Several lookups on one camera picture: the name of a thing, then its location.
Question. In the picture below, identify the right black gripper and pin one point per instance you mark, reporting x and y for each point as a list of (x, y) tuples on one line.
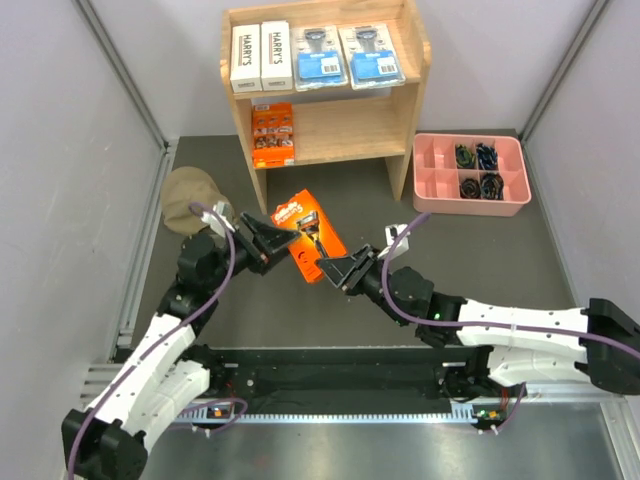
[(349, 272)]

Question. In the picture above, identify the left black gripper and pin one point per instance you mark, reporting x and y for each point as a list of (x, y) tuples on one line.
[(267, 246)]

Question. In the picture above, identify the orange Gillette razor box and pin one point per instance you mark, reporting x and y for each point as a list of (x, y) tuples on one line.
[(318, 239)]

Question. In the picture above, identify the orange razor blade cartridge box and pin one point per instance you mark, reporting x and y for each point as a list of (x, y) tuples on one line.
[(273, 135)]

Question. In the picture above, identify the white Harry's box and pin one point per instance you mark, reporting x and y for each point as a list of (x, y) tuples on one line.
[(245, 73), (276, 63)]

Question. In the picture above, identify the blue razor blister pack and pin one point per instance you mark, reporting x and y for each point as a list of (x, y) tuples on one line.
[(318, 61), (371, 57)]

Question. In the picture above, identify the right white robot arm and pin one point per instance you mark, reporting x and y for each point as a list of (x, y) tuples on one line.
[(598, 344)]

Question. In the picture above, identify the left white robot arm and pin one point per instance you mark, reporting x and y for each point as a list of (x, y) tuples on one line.
[(113, 436)]

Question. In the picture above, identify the beige cap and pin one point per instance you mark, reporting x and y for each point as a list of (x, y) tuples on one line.
[(182, 187)]

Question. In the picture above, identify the pink compartment organizer tray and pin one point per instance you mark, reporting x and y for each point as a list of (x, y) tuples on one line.
[(469, 175)]

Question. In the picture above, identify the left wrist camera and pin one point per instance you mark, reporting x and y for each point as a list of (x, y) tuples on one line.
[(220, 218)]

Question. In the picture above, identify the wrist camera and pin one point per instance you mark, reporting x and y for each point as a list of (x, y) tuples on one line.
[(397, 242), (220, 218)]

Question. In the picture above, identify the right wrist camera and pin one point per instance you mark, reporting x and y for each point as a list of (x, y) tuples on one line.
[(397, 242)]

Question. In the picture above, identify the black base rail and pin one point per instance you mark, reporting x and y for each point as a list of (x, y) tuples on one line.
[(347, 380)]

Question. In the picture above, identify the grey slotted cable duct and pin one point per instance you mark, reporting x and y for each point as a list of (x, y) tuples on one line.
[(455, 413)]

